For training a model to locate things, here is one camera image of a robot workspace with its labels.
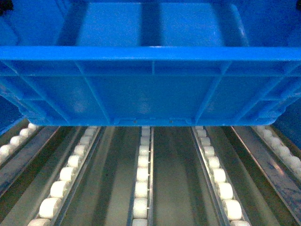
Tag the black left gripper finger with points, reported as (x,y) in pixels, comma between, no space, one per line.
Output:
(5,5)

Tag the large blue plastic crate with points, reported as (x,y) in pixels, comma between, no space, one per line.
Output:
(151,62)

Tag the steel roller shelf rack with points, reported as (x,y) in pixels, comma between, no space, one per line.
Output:
(148,176)

